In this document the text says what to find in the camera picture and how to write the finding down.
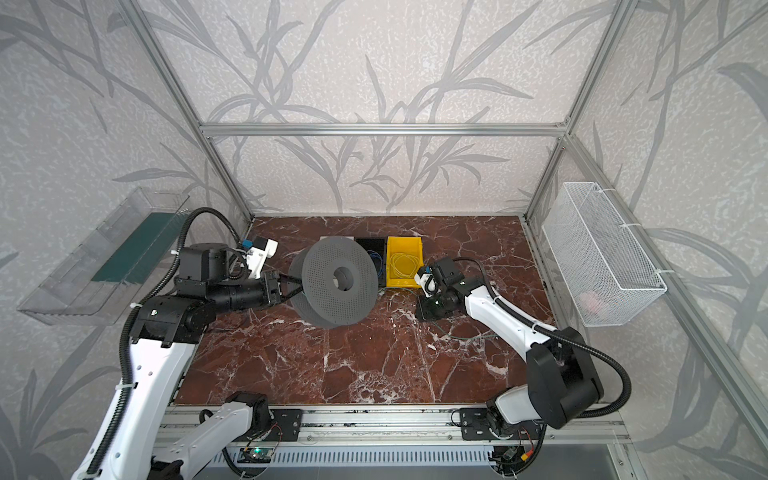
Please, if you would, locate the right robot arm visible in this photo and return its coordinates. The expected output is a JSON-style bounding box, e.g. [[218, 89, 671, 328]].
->
[[414, 257, 604, 439]]

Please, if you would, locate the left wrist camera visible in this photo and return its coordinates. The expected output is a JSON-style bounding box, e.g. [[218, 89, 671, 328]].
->
[[242, 237, 278, 279]]

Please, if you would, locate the yellow storage bin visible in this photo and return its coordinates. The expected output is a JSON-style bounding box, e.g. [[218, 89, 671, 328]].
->
[[386, 236, 424, 288]]

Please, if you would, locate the black storage bin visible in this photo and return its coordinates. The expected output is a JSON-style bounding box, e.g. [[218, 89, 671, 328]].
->
[[355, 237, 387, 288]]

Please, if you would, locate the yellow cable in yellow bin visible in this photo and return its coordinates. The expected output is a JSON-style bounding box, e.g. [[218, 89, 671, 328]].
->
[[392, 250, 421, 280]]

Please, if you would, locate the clear plastic wall tray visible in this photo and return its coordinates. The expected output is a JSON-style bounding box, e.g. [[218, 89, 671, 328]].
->
[[18, 187, 190, 326]]

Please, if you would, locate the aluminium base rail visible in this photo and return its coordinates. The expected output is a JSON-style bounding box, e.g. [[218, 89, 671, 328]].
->
[[122, 403, 631, 448]]

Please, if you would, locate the pink object in basket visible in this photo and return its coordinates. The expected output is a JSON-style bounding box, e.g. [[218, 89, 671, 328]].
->
[[579, 290, 608, 317]]

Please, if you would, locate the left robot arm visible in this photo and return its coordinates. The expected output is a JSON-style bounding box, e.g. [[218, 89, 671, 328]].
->
[[73, 237, 301, 479]]

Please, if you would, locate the grey perforated spool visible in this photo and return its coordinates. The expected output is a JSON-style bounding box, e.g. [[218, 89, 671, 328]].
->
[[289, 236, 378, 329]]

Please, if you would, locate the white wire basket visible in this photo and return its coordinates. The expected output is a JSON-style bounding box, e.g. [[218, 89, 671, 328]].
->
[[542, 182, 667, 327]]

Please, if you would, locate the left controller board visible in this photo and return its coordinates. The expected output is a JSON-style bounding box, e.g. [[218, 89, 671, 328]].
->
[[237, 447, 276, 465]]

